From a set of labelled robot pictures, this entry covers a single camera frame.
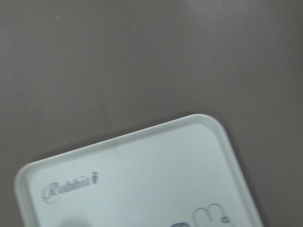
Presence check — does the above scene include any cream rabbit tray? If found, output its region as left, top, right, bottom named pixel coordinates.
left=14, top=114, right=263, bottom=227

